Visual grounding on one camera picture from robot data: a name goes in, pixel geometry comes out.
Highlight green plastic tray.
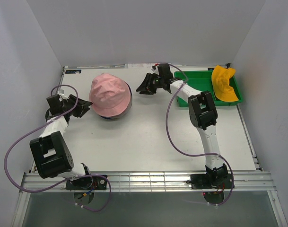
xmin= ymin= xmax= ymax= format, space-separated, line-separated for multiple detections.
xmin=185 ymin=70 xmax=243 ymax=106

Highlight aluminium rail frame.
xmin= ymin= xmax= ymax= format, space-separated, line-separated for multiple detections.
xmin=13 ymin=92 xmax=288 ymax=227

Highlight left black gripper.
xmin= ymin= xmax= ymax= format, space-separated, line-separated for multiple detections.
xmin=62 ymin=94 xmax=92 ymax=118

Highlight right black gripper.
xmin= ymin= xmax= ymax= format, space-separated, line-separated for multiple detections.
xmin=136 ymin=73 xmax=164 ymax=96

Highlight yellow bucket hat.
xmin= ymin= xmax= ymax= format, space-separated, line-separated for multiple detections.
xmin=211 ymin=65 xmax=239 ymax=102

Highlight blue bucket hat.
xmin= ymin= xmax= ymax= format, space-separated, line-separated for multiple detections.
xmin=100 ymin=85 xmax=133 ymax=120

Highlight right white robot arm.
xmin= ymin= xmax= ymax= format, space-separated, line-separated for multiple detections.
xmin=136 ymin=63 xmax=228 ymax=189

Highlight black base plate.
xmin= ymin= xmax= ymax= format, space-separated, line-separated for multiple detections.
xmin=186 ymin=174 xmax=235 ymax=189
xmin=65 ymin=175 xmax=108 ymax=190

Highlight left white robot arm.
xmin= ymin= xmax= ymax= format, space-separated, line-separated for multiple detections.
xmin=29 ymin=94 xmax=93 ymax=189

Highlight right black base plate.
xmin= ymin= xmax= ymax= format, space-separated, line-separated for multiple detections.
xmin=186 ymin=174 xmax=235 ymax=189

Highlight pink bucket hat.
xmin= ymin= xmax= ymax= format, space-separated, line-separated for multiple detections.
xmin=89 ymin=73 xmax=132 ymax=118

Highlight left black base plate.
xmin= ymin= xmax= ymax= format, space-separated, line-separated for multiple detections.
xmin=65 ymin=175 xmax=108 ymax=190

